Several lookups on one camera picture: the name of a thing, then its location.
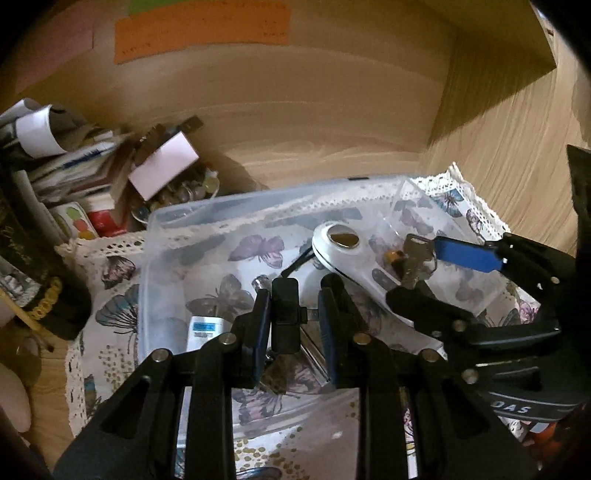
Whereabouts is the dark wine bottle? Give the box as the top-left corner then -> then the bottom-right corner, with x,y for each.
0,157 -> 93,340

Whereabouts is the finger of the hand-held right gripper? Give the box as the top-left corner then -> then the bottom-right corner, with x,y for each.
386,281 -> 557,348
434,232 -> 577,330

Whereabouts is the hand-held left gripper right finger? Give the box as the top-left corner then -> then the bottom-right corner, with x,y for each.
318,274 -> 539,480

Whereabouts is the yellow stick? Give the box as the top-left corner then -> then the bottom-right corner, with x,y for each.
0,288 -> 51,347

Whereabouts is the pink sticky note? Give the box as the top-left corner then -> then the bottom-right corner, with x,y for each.
18,0 -> 95,88

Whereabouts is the butterfly print tablecloth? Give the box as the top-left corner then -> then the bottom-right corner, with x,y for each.
55,161 -> 541,480

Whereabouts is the white handheld magnifier device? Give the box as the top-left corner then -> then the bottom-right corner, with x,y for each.
311,222 -> 419,329

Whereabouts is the white travel adapter plug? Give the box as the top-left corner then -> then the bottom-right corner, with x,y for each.
185,314 -> 232,354

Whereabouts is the red and white box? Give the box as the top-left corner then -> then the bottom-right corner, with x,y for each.
51,198 -> 132,241

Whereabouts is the clear plastic container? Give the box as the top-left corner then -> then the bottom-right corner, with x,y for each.
137,174 -> 525,430

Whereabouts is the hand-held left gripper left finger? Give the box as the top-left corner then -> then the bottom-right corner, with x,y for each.
54,288 -> 273,480

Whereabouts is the stack of booklets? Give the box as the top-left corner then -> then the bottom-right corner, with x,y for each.
28,124 -> 139,208

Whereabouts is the pale pink card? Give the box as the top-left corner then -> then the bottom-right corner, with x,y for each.
128,131 -> 200,201

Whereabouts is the silver metal tube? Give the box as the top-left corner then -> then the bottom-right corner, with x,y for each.
253,276 -> 329,381

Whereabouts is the bowl of coins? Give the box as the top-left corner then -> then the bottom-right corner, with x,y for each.
131,166 -> 222,224

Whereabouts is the bunch of keys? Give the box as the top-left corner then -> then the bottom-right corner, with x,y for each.
385,233 -> 437,282

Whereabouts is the green sticky note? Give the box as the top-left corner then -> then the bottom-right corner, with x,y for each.
128,0 -> 185,14

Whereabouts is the orange sticky note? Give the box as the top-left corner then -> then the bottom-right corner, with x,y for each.
113,2 -> 291,64

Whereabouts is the thin black cord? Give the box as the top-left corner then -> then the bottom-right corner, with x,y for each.
279,244 -> 317,280

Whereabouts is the wooden shelf unit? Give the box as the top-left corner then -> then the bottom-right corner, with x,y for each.
0,0 -> 559,199

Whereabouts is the black usb adapter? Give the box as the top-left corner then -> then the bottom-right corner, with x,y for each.
270,278 -> 319,355

